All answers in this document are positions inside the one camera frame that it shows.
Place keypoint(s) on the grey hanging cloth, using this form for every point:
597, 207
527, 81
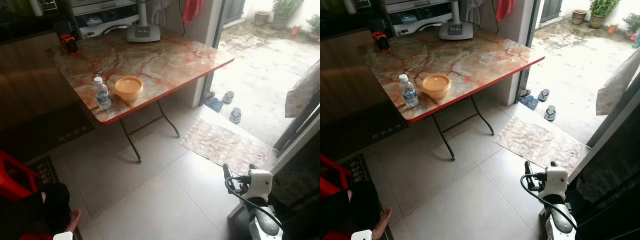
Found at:
160, 10
472, 9

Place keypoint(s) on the red hanging cloth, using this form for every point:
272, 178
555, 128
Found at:
504, 9
191, 10

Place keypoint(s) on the green plant in clay pot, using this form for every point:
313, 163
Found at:
285, 12
601, 11

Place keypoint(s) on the grey pedestal fan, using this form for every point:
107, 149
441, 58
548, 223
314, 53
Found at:
456, 29
143, 31

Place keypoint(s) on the white washing machine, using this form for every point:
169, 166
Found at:
420, 20
107, 22

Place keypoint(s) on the small orange flower pot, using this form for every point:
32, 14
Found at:
612, 29
295, 31

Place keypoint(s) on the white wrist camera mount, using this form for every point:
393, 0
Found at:
361, 235
63, 236
260, 184
556, 181

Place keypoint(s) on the marble top folding table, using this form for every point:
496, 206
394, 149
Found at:
460, 57
150, 60

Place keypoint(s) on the blue slipper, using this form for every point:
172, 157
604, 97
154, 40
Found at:
530, 102
215, 104

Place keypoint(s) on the bubble wrap sheet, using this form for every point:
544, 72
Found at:
295, 182
605, 180

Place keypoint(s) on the dark floor mat cat print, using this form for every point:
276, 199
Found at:
360, 130
45, 132
357, 170
47, 172

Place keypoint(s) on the grey slipper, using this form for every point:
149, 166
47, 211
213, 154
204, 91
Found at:
228, 97
543, 94
235, 115
550, 113

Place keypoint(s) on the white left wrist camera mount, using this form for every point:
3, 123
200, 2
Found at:
361, 235
63, 236

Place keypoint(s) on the low green potted plant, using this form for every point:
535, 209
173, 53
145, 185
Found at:
632, 24
314, 27

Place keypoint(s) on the orange bowl with lid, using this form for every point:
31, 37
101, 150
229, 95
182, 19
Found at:
129, 87
436, 85

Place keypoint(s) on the red plastic chair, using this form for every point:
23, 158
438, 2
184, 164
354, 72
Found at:
15, 177
330, 180

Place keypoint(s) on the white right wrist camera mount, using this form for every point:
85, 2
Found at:
260, 184
556, 181

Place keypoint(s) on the dark slipper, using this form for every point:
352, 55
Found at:
209, 95
524, 92

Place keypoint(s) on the beige patterned doormat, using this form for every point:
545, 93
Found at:
540, 142
225, 145

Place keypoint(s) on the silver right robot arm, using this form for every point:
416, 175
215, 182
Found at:
560, 222
265, 225

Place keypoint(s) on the clear plastic water bottle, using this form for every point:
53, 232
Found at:
409, 92
102, 95

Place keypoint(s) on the wood panel kitchen counter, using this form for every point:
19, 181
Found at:
30, 75
345, 75

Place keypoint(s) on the red and black handheld device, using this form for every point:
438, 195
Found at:
381, 41
69, 44

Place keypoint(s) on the person leg with bare foot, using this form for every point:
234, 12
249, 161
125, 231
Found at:
362, 205
45, 205

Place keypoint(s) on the empty clay flower pot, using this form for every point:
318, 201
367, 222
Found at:
261, 18
579, 16

